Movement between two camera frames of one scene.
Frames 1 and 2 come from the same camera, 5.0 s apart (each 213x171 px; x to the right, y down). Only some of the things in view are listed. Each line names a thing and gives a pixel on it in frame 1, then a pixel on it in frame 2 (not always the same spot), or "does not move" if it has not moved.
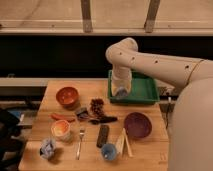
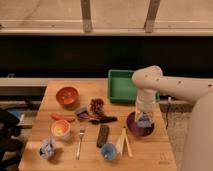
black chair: [10, 148] does not move
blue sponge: [122, 92] → [144, 121]
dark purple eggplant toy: [103, 119] does not move
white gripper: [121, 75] → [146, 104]
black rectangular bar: [102, 135] does not move
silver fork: [81, 135] does not move
